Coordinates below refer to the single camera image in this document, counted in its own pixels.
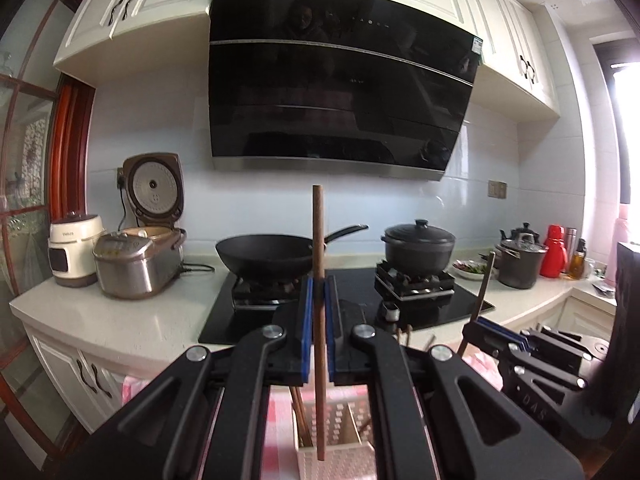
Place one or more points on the red checkered tablecloth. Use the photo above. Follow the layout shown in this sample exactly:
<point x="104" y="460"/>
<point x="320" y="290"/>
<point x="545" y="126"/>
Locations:
<point x="280" y="440"/>

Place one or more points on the black glass gas stove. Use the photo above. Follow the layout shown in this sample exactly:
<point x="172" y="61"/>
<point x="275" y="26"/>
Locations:
<point x="225" y="320"/>

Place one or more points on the beige wall switch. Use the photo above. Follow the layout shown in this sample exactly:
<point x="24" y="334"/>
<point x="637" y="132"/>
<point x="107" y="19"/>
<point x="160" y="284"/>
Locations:
<point x="497" y="189"/>

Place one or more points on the glass door with red frame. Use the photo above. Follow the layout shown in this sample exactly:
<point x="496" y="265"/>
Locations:
<point x="30" y="160"/>

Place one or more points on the red thermos jug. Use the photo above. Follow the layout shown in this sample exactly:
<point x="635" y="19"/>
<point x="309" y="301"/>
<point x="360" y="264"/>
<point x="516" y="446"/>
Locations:
<point x="552" y="255"/>

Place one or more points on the plate of chopped vegetables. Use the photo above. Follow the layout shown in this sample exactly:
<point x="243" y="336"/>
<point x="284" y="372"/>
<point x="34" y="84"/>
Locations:
<point x="470" y="269"/>

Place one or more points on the silver rice cooker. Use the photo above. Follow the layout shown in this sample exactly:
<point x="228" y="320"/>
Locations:
<point x="135" y="265"/>

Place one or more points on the black range hood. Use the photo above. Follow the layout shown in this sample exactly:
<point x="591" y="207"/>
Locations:
<point x="340" y="85"/>

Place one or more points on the white plastic utensil basket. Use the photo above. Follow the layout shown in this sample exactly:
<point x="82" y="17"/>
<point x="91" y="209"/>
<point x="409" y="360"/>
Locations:
<point x="345" y="455"/>

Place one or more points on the black wok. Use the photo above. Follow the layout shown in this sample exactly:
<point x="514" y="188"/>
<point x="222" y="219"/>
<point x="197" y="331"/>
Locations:
<point x="270" y="255"/>

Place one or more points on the brown wooden chopstick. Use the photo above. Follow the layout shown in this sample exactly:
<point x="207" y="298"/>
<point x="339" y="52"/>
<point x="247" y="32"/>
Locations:
<point x="296" y="415"/>
<point x="318" y="240"/>
<point x="409" y="334"/>
<point x="401" y="335"/>
<point x="303" y="415"/>
<point x="430" y="343"/>
<point x="482" y="295"/>

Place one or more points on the steel vacuum bottle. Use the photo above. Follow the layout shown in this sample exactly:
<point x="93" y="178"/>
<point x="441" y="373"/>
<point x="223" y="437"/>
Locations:
<point x="571" y="245"/>

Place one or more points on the black lidded cooking pot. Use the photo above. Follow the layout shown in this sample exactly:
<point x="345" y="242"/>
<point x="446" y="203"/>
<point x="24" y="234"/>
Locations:
<point x="420" y="252"/>

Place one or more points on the cooking oil bottle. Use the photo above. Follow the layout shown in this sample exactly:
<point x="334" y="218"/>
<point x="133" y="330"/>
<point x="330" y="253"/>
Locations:
<point x="579" y="264"/>

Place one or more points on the black kettle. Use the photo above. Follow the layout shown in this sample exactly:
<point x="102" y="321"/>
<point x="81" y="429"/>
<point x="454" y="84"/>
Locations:
<point x="525" y="233"/>

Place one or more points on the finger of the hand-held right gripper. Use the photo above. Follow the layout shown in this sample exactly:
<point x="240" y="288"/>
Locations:
<point x="560" y="342"/>
<point x="500" y="342"/>

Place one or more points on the white kitchen appliance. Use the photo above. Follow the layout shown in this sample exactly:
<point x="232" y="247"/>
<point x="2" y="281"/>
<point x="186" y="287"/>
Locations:
<point x="75" y="255"/>

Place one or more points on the pink thermos bottle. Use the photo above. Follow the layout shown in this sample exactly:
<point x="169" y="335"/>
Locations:
<point x="623" y="225"/>

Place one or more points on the dark framed window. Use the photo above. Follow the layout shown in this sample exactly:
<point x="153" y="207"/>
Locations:
<point x="625" y="110"/>

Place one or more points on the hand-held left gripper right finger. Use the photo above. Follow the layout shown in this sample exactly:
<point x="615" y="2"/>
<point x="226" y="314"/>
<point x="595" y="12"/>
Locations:
<point x="330" y="332"/>

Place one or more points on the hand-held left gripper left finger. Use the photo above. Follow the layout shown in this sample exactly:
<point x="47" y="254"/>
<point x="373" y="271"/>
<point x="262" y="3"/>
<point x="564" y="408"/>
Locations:
<point x="308" y="332"/>

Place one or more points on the white stone countertop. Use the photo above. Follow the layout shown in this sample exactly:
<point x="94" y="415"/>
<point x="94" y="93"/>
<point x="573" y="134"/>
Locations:
<point x="150" y="320"/>

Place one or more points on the white lower cabinet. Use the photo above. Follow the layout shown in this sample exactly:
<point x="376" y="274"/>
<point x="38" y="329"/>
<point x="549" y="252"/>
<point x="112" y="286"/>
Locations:
<point x="55" y="375"/>
<point x="580" y="317"/>

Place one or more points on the grey stock pot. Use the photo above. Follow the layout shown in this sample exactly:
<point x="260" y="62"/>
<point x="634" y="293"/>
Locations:
<point x="520" y="267"/>

